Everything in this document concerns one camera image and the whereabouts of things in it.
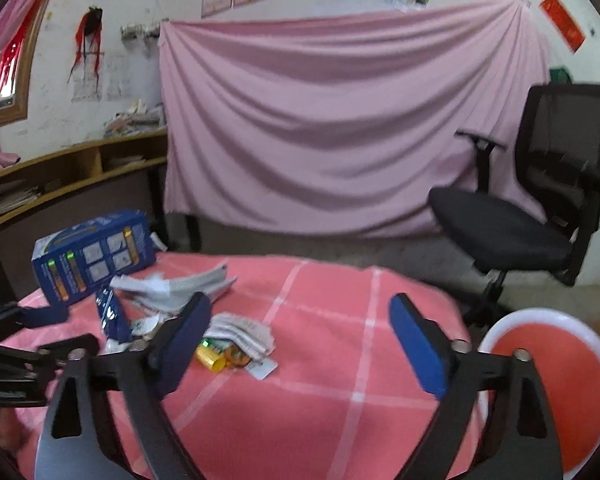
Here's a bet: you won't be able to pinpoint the red wall paper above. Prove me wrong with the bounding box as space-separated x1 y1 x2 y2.
538 0 586 54

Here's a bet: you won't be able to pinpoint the blue cardboard box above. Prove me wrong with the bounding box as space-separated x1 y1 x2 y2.
31 210 158 306

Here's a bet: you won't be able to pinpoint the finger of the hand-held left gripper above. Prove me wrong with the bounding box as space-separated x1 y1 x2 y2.
0 302 70 342
0 334 101 368

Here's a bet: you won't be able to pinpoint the pink hanging cloth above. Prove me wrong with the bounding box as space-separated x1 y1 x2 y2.
157 0 553 241

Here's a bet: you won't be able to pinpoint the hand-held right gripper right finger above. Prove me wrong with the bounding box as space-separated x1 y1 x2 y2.
389 294 563 480

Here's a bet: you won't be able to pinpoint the black mesh office chair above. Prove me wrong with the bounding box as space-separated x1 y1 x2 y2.
427 82 600 323

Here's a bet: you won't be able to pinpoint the pile of papers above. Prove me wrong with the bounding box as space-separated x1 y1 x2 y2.
102 99 166 139

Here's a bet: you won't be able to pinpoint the crumpled white wrapper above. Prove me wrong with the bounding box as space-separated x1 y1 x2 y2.
130 312 167 342

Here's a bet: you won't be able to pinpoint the white folded paper booklet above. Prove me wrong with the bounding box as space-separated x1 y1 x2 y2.
110 260 238 317

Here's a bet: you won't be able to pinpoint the wooden window frame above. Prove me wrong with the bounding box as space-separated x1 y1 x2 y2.
0 0 56 127

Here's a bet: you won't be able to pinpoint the red tassel wall decoration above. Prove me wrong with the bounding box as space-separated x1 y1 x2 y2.
67 6 105 86

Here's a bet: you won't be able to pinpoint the wooden shelf desk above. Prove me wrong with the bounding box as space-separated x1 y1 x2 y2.
0 127 201 306

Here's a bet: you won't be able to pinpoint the orange wrapper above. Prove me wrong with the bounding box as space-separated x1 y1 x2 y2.
222 345 254 369

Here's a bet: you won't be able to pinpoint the small white card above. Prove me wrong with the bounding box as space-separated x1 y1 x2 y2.
246 357 277 379

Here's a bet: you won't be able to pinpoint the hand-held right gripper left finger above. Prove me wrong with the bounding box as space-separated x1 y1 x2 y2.
34 291 212 480

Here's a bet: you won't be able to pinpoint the white wall drawing sheets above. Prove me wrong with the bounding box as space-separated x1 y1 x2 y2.
72 52 131 103

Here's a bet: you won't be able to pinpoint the red basin with white rim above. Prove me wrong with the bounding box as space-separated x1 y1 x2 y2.
477 308 600 480

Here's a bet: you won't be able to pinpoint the blue snack packet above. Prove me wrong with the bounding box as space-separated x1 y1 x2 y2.
94 287 133 346

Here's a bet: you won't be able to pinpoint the pink checkered tablecloth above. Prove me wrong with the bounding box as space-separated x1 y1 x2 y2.
0 252 486 480

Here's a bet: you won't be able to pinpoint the metal wall hook rack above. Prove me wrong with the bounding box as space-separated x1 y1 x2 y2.
120 22 162 44

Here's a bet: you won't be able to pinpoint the stack of books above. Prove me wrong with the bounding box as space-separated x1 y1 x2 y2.
0 182 43 219

